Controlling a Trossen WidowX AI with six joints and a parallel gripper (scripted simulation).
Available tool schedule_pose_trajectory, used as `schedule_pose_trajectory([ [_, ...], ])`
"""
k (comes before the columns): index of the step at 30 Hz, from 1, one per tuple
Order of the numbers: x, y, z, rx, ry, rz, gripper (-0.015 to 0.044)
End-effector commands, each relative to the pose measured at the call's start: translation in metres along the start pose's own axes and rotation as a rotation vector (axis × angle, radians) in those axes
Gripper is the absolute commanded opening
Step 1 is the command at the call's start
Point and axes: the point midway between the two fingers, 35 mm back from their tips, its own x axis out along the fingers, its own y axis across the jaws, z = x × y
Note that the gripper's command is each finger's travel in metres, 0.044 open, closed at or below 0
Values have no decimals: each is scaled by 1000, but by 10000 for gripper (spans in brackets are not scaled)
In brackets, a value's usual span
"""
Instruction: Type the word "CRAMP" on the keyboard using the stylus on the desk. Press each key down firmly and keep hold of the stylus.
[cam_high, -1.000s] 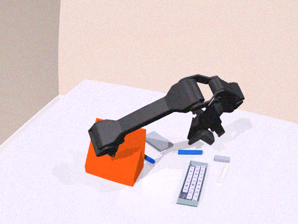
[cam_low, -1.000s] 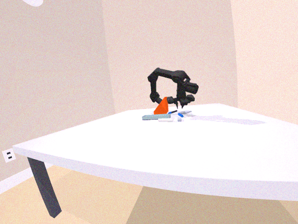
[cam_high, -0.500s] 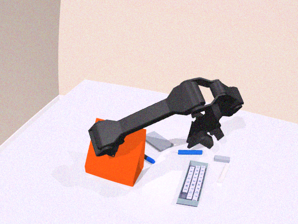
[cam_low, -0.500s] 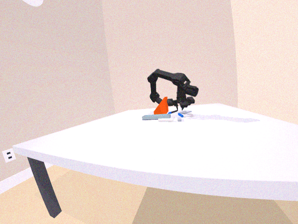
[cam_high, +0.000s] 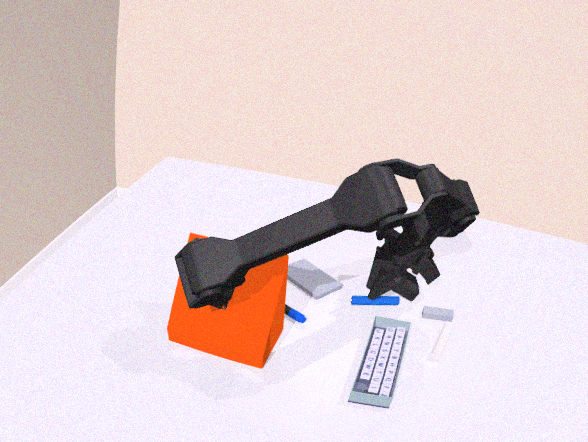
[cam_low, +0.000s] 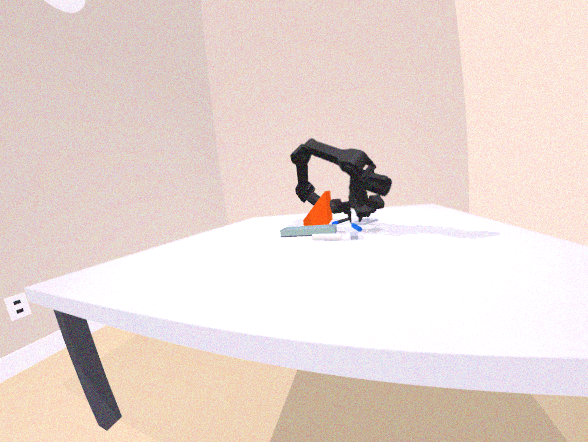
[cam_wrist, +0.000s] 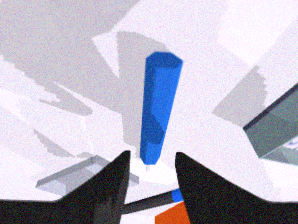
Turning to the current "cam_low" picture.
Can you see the small keyboard with white keys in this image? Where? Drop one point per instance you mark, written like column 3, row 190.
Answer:
column 297, row 231

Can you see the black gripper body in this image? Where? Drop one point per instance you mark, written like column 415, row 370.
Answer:
column 337, row 206

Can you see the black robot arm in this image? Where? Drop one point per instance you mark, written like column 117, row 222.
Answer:
column 351, row 162

